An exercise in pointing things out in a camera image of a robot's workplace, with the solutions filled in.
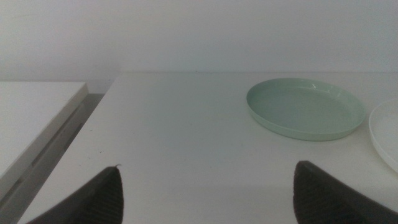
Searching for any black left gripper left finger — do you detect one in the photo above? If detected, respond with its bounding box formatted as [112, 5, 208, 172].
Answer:
[26, 164, 124, 224]

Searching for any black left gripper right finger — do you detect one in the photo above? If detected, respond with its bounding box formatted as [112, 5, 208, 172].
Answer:
[293, 160, 398, 224]

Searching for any pale green shallow bowl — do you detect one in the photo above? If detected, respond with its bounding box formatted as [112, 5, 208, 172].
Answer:
[246, 77, 367, 142]

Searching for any white shallow bowl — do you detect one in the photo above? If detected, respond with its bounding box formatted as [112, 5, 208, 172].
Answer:
[368, 98, 398, 174]

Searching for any white side table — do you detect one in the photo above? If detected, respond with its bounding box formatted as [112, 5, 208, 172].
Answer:
[0, 81, 90, 203]

